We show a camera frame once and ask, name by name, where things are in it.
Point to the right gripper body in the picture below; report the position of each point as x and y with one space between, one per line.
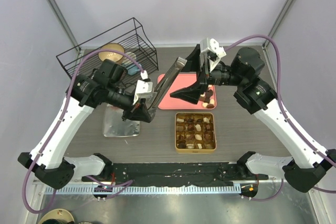
208 78

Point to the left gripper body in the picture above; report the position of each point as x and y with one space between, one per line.
130 113

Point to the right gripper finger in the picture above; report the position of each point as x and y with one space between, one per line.
189 94
193 63

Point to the metal tongs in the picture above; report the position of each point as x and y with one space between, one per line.
163 86

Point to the pink tray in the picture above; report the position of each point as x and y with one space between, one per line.
184 80

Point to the gold chocolate box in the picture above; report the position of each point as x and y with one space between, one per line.
195 133

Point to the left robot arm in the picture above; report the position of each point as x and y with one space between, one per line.
86 92

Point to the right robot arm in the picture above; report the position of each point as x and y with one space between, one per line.
308 162

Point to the silver box lid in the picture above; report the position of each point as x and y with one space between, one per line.
115 126

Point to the blue cup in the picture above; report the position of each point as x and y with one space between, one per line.
132 69

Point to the gold bowl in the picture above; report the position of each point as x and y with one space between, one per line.
113 52

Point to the round object bottom left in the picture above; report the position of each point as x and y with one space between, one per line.
57 216

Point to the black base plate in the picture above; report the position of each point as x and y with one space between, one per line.
178 174

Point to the black wire rack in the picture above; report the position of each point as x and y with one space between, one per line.
126 44

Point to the white cable duct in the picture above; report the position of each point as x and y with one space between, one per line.
82 189

